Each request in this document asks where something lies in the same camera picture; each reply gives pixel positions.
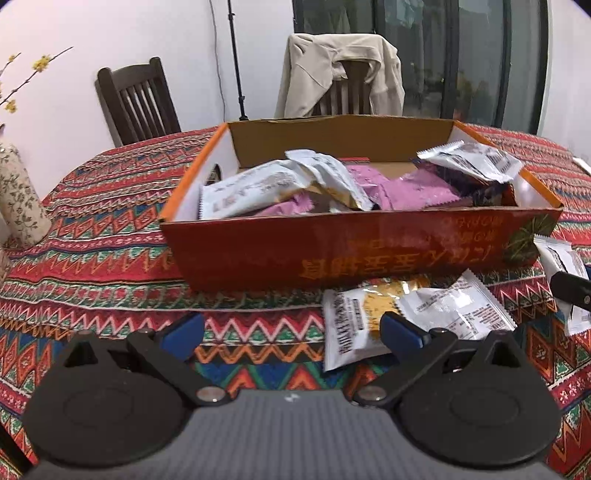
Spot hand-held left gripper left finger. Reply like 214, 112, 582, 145
58, 313, 232, 408

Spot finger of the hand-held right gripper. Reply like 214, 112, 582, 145
551, 271, 591, 312

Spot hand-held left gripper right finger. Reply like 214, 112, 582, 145
352, 311, 532, 408

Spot orange white snack packet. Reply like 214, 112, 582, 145
322, 277, 432, 372

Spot white label snack packet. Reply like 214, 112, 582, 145
399, 270, 517, 340

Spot orange cardboard box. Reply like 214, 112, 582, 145
158, 114, 565, 292

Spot large pink snack packet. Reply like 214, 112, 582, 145
346, 166, 462, 210

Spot silver snack packet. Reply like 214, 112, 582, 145
411, 141, 525, 185

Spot patterned red tablecloth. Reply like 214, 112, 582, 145
0, 122, 591, 480

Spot dark purple snack packet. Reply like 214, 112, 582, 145
416, 168, 515, 208

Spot large white snack packet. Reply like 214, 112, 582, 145
201, 159, 315, 220

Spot white gold snack packet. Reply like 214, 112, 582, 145
284, 148, 375, 212

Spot floral ceramic vase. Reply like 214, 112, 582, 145
0, 143, 52, 245

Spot dark wooden chair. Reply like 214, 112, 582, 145
95, 56, 182, 147

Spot black framed glass door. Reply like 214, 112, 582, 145
292, 0, 550, 137

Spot studio light on stand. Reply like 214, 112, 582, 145
226, 0, 250, 121

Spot beige jacket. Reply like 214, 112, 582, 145
276, 33, 406, 118

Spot yellow flower branches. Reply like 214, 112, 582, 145
0, 46, 75, 114

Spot black light cable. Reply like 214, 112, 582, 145
209, 0, 227, 126

